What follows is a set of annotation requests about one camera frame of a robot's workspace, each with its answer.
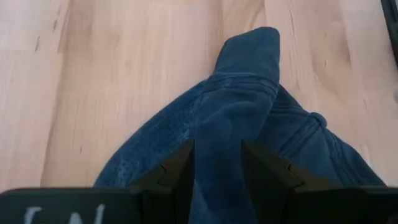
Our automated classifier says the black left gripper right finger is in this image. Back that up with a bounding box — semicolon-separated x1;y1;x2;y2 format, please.
242;139;305;224

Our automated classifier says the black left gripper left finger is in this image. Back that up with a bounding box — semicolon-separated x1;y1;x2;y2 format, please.
129;139;196;224

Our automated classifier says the dark blue cap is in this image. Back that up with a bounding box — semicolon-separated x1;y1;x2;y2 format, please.
93;26;387;224

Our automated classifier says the black metal table frame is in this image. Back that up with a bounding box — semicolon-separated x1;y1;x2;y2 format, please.
380;0;398;68

